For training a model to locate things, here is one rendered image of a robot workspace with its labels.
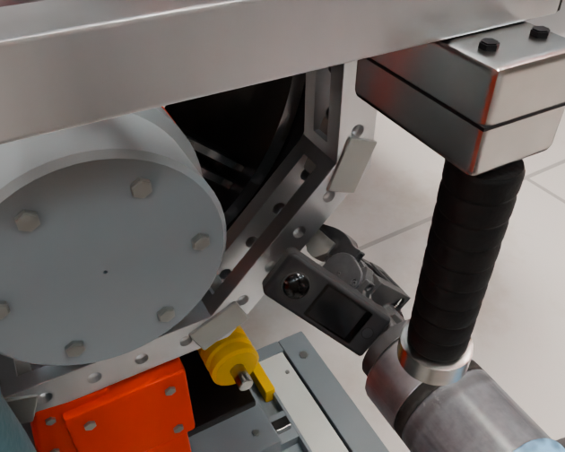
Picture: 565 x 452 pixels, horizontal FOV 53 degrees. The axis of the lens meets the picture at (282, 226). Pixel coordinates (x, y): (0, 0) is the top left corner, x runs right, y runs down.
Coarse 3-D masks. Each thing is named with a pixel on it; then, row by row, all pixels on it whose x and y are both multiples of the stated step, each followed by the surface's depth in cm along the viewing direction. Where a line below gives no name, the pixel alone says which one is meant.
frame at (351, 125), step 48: (336, 96) 47; (336, 144) 50; (288, 192) 56; (336, 192) 53; (240, 240) 57; (288, 240) 54; (240, 288) 54; (192, 336) 54; (0, 384) 49; (48, 384) 49; (96, 384) 52
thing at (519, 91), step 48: (432, 48) 23; (480, 48) 22; (528, 48) 22; (384, 96) 27; (432, 96) 24; (480, 96) 22; (528, 96) 22; (432, 144) 25; (480, 144) 23; (528, 144) 24
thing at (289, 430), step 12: (252, 372) 103; (264, 372) 102; (264, 384) 100; (264, 396) 101; (276, 396) 100; (264, 408) 100; (276, 408) 100; (276, 420) 95; (288, 420) 95; (276, 432) 93; (288, 432) 94; (288, 444) 94; (300, 444) 94
